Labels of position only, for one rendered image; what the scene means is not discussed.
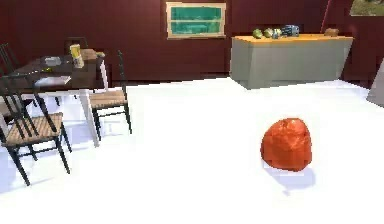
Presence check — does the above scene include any orange red bean bag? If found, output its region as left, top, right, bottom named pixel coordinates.
left=260, top=117, right=314, bottom=173

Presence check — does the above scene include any window with pale frame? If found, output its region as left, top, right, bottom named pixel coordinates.
left=165, top=1, right=227, bottom=41

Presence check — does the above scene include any brown bread loaf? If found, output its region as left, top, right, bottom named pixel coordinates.
left=323, top=27, right=340, bottom=38

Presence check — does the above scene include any blue grey toaster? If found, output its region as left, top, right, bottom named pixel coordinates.
left=281, top=24, right=300, bottom=38

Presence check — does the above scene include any grey cabinet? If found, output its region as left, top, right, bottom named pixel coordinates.
left=365, top=59, right=384, bottom=108

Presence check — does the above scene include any dark brown dining table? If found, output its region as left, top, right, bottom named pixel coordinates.
left=6, top=48, right=110, bottom=148

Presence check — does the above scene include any grey counter with orange top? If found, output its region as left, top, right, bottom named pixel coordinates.
left=229, top=33, right=355, bottom=90

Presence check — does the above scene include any white flat plate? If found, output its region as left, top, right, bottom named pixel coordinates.
left=33, top=75, right=72, bottom=87

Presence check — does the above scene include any grey bowl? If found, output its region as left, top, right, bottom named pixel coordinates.
left=44, top=56, right=63, bottom=67

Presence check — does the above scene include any framed green picture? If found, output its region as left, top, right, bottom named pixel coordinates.
left=349, top=0, right=384, bottom=17

